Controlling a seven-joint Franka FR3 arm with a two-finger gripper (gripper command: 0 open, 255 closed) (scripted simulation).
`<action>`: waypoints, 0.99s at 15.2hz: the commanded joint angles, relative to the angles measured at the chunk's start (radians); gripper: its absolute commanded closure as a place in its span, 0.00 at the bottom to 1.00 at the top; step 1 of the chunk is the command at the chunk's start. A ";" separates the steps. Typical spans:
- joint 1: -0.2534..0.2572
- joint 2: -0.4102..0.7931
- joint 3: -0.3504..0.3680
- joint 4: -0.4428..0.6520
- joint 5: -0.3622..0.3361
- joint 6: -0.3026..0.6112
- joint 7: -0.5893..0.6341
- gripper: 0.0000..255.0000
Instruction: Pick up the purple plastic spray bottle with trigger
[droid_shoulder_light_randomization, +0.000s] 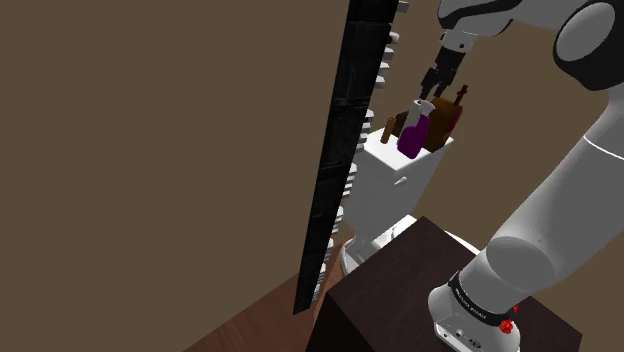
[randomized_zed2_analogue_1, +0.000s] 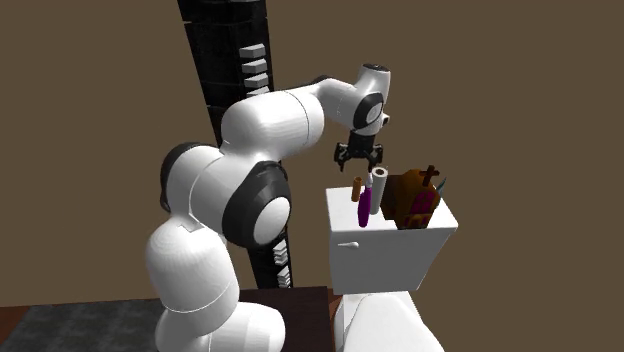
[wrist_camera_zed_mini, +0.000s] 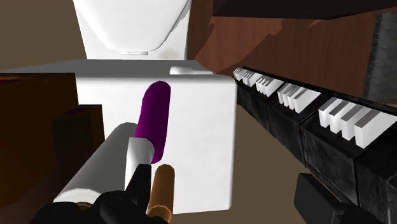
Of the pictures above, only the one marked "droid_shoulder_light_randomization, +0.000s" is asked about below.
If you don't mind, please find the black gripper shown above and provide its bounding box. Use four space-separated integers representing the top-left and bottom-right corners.
418 46 468 100

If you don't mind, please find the brown cylinder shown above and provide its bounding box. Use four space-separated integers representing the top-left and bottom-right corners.
380 116 398 145

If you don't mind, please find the dark brown robot stand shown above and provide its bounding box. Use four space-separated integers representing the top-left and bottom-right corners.
304 215 583 352

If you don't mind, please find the brown violin figure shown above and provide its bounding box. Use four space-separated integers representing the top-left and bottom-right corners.
392 84 470 154

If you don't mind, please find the purple spray bottle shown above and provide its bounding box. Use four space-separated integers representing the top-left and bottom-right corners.
397 98 437 161

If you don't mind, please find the black towel radiator panel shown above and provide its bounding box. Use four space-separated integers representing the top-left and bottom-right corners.
292 0 412 316

